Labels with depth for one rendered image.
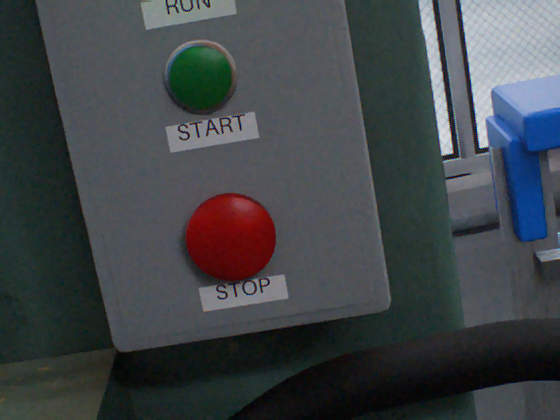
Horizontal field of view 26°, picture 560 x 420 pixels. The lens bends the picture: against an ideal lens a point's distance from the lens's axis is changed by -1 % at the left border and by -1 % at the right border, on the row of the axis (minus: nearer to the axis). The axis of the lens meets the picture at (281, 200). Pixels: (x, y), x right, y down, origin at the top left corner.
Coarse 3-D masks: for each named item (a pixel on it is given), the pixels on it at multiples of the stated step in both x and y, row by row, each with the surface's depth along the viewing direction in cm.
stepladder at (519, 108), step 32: (512, 96) 133; (544, 96) 131; (512, 128) 131; (544, 128) 126; (512, 160) 129; (544, 160) 132; (512, 192) 131; (544, 192) 133; (512, 224) 134; (544, 224) 131; (512, 256) 134; (544, 256) 132; (512, 288) 135; (544, 288) 135; (544, 384) 137; (544, 416) 137
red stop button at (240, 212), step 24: (192, 216) 40; (216, 216) 40; (240, 216) 40; (264, 216) 40; (192, 240) 40; (216, 240) 40; (240, 240) 40; (264, 240) 40; (216, 264) 40; (240, 264) 40; (264, 264) 40
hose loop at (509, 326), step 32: (512, 320) 45; (544, 320) 45; (384, 352) 45; (416, 352) 45; (448, 352) 44; (480, 352) 44; (512, 352) 44; (544, 352) 44; (288, 384) 45; (320, 384) 44; (352, 384) 44; (384, 384) 44; (416, 384) 44; (448, 384) 44; (480, 384) 45; (256, 416) 45; (288, 416) 44; (320, 416) 44; (352, 416) 45
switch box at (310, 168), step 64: (64, 0) 38; (128, 0) 38; (256, 0) 38; (320, 0) 38; (64, 64) 39; (128, 64) 39; (256, 64) 39; (320, 64) 39; (64, 128) 40; (128, 128) 40; (320, 128) 40; (128, 192) 40; (192, 192) 40; (256, 192) 40; (320, 192) 40; (128, 256) 41; (320, 256) 41; (384, 256) 42; (128, 320) 42; (192, 320) 42; (256, 320) 42; (320, 320) 42
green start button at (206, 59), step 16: (176, 48) 39; (192, 48) 39; (208, 48) 39; (224, 48) 39; (176, 64) 39; (192, 64) 38; (208, 64) 38; (224, 64) 39; (176, 80) 39; (192, 80) 39; (208, 80) 39; (224, 80) 39; (176, 96) 39; (192, 96) 39; (208, 96) 39; (224, 96) 39
